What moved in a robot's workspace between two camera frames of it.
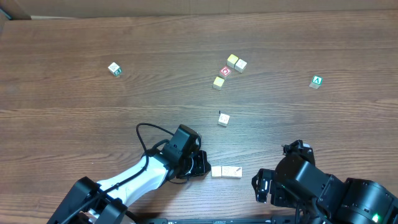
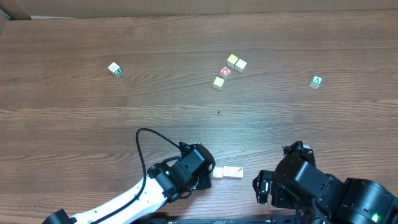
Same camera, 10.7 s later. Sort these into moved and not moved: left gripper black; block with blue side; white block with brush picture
Moved: left gripper black
Not moved: block with blue side; white block with brush picture
